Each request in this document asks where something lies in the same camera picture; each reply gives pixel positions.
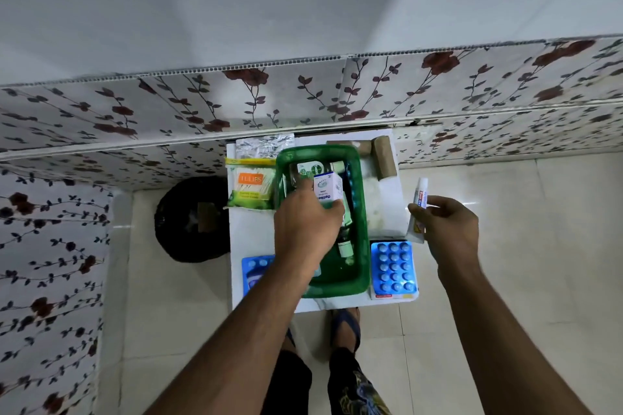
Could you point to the small white medicine box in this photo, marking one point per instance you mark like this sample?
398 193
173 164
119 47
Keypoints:
328 186

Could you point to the blue flip-flop sandal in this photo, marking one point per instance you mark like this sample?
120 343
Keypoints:
346 329

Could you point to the blue tablet strip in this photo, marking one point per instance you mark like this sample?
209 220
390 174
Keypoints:
353 196

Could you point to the black plastic bag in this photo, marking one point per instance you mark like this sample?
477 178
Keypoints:
192 220

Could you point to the person's left leg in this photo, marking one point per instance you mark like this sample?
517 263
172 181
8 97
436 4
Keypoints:
292 388

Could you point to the person's right leg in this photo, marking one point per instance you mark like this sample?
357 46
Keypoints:
353 388

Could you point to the green plastic basket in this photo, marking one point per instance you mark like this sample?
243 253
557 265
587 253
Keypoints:
357 244

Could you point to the green cotton swab packet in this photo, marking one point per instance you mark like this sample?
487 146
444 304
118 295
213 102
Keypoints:
250 183

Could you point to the person's right hand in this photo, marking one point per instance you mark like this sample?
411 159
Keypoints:
452 234

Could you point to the small green-capped bottle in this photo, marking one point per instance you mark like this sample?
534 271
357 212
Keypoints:
345 247

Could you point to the person's left forearm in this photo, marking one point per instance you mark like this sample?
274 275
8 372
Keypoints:
243 346

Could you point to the person's right forearm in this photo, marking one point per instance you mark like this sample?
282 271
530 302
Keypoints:
501 346

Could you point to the person's leg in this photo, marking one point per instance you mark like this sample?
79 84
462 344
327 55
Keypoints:
292 388
353 388

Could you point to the white green-label medicine box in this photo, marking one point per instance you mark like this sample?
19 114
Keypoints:
309 170

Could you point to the person's left thumb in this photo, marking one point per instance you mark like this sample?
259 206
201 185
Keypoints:
335 213

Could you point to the silver foil blister pack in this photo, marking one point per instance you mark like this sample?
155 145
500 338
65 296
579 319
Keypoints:
263 146

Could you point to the person's right thumb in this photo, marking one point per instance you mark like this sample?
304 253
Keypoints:
417 214

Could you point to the person's left hand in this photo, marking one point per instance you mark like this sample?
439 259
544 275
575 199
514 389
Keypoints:
304 230

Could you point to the blue tablet blister pack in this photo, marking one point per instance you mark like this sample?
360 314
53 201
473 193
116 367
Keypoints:
394 266
255 273

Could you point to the white ointment tube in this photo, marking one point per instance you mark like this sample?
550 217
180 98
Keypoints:
420 193

